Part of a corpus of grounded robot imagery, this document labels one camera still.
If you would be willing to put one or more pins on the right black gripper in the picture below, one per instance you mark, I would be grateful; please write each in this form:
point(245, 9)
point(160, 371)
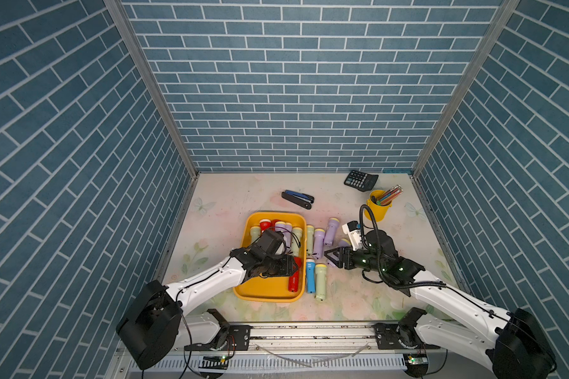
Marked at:
point(341, 256)

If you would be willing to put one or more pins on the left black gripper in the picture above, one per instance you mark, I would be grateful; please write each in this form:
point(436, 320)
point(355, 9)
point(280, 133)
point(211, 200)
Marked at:
point(286, 268)

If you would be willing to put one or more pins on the purple flashlight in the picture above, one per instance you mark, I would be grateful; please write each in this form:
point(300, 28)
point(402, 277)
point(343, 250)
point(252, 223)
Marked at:
point(344, 242)
point(332, 228)
point(318, 244)
point(280, 226)
point(288, 234)

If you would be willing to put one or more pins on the red flashlight plain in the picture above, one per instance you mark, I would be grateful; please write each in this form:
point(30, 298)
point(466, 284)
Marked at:
point(294, 280)

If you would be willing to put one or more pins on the green flashlight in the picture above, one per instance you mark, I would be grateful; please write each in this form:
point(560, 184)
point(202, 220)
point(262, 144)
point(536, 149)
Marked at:
point(320, 282)
point(310, 234)
point(297, 237)
point(255, 233)

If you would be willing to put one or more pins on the red flashlight white logo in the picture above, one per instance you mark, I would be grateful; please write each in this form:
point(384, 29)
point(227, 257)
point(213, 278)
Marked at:
point(265, 224)

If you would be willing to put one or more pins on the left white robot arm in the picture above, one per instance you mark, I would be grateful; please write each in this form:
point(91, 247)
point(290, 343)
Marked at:
point(151, 324)

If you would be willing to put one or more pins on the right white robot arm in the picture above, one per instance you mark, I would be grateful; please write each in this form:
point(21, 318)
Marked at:
point(509, 344)

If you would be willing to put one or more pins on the yellow plastic storage tray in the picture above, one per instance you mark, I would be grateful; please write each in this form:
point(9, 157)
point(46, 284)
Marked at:
point(276, 289)

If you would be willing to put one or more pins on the blue flashlight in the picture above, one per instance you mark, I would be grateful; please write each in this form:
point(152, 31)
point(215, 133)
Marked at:
point(310, 276)

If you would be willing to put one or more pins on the green flashlight beside tray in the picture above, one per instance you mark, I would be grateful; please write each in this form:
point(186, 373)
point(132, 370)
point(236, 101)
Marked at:
point(310, 234)

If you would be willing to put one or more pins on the black and blue stapler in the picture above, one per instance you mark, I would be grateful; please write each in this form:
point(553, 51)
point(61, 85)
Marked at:
point(303, 200)

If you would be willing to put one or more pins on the yellow pen cup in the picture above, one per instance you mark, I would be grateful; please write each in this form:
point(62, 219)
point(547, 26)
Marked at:
point(379, 211)

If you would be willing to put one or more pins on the black desk calculator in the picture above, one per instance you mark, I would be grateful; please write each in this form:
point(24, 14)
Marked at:
point(361, 181)

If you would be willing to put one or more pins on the coloured pens bundle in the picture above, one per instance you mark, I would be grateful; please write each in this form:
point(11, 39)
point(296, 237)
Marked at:
point(388, 196)

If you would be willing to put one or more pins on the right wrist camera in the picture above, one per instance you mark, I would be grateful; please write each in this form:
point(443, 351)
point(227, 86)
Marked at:
point(352, 231)

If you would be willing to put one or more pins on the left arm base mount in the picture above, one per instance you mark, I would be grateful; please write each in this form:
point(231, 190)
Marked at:
point(210, 331)

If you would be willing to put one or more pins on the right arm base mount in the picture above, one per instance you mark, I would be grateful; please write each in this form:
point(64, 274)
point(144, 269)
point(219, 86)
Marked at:
point(401, 334)

